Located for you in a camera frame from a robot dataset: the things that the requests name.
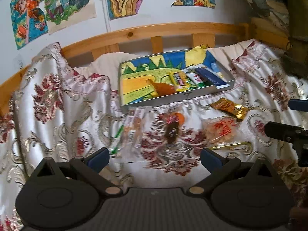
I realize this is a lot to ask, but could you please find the white green seaweed snack bag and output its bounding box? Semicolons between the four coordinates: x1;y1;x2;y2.
182;68;212;88

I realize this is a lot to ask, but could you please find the floral satin bed cover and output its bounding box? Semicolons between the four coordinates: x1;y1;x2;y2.
1;41;307;230

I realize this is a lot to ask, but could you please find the dark jelly snack pack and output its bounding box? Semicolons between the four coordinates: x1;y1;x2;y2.
164;114;180;144

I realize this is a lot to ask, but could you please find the yellow green candy pack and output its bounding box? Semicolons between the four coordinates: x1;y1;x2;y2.
168;71;191;92

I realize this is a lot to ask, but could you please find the camouflage fabric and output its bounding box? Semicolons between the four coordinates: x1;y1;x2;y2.
246;0;289;33

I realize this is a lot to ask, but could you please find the anime boy drawing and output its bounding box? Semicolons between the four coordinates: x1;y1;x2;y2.
44;0;97;34

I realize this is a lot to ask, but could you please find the cat tree post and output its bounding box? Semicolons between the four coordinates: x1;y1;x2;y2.
283;0;307;79

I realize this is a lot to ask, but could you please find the clear bag of crackers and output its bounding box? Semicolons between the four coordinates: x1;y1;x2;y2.
202;116;253;154

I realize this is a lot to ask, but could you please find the white wall pipe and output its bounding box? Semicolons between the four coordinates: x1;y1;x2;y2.
101;0;111;32

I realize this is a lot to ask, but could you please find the green white sausage stick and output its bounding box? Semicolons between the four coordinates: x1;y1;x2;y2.
110;125;124;155

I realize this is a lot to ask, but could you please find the wooden bed headboard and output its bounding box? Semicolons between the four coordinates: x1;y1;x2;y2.
0;22;289;116

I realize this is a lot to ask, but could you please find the grey tray with dinosaur drawing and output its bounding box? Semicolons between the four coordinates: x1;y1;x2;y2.
119;46;235;107

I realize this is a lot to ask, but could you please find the gold foil snack bag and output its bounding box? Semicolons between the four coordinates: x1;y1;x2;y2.
210;98;249;121

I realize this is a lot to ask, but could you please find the dark blue snack box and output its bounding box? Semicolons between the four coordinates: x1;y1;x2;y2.
194;68;229;89

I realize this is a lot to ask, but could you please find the mermaid girl drawing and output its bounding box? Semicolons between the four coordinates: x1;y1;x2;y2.
10;0;49;49

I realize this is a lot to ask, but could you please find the orange tangerine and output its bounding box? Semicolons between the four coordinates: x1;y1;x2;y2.
174;112;185;126

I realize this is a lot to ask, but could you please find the orange snack packet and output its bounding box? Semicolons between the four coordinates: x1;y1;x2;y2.
147;79;176;96

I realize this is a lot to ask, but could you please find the clear pastry pack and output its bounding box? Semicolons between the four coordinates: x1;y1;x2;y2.
120;107;146;163

